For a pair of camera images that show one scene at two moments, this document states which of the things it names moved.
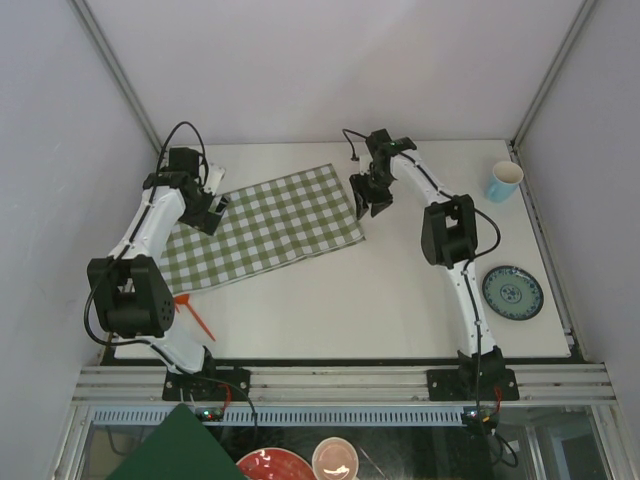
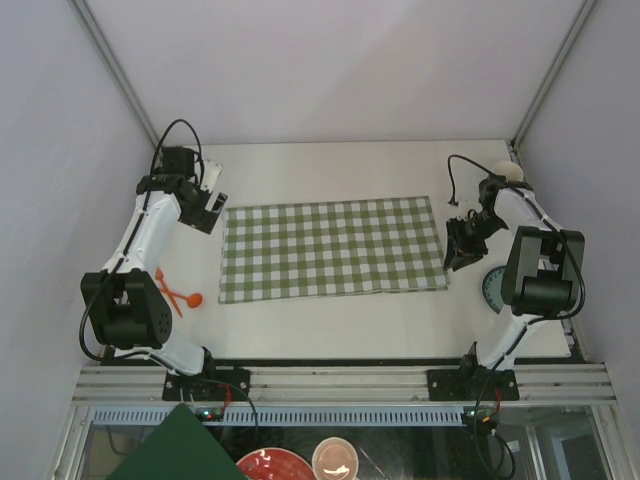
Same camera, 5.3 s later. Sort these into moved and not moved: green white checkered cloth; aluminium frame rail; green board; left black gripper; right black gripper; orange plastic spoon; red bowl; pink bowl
Moved: green white checkered cloth; right black gripper; orange plastic spoon
Not moved: green board; left black gripper; aluminium frame rail; pink bowl; red bowl
